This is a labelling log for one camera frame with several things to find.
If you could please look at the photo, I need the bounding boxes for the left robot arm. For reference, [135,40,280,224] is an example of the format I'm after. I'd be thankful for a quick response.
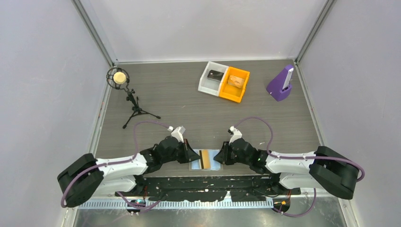
[57,136,201,208]

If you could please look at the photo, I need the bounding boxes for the beige card holder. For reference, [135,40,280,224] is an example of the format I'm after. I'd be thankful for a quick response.
[189,149,223,171]

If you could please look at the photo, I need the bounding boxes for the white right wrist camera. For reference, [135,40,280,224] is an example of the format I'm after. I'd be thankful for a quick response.
[228,126,242,144]

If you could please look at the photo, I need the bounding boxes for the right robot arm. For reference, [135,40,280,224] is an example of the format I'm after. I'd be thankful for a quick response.
[214,139,362,200]

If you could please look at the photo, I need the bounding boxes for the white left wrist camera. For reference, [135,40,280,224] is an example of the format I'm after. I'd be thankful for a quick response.
[167,126,185,142]

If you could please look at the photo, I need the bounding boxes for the black card in white bin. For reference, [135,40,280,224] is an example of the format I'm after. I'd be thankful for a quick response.
[207,70,224,82]

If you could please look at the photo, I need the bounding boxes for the perforated metal rail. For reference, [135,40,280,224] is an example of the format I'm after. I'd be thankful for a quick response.
[78,198,273,210]

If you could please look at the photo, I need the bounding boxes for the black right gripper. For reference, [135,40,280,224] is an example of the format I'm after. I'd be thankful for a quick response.
[214,141,251,165]

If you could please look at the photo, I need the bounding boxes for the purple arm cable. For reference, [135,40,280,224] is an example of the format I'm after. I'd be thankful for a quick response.
[61,121,171,217]
[235,116,366,218]

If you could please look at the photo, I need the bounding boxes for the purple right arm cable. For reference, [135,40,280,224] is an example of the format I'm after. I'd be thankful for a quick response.
[235,116,366,218]

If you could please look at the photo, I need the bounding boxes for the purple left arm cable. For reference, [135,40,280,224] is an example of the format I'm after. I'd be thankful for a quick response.
[61,121,171,217]

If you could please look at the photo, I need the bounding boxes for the cream round microphone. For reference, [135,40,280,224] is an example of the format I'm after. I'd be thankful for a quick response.
[113,71,127,85]

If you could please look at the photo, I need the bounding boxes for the orange plastic bin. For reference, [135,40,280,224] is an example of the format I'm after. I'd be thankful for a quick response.
[218,66,250,103]

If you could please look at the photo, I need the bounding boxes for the purple stand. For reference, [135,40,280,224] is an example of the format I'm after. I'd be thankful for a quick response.
[266,64,294,102]

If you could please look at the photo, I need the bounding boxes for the tan card in orange bin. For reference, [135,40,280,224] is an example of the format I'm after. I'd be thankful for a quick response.
[227,75,245,88]

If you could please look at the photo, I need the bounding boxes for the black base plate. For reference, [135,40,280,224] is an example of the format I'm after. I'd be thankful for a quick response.
[128,175,300,202]

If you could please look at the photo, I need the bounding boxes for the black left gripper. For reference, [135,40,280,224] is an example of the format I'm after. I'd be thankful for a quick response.
[161,139,200,164]

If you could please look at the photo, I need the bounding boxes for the white plastic bin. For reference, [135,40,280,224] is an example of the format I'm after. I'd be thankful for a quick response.
[198,61,228,96]

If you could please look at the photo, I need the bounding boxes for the white device in stand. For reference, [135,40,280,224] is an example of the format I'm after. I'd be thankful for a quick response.
[282,67,294,91]

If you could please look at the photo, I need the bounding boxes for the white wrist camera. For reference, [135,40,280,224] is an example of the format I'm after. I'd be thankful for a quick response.
[167,126,185,142]
[228,126,242,144]

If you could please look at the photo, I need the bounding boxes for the orange magnetic stripe credit card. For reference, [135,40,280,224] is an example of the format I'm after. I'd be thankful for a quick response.
[199,149,211,169]

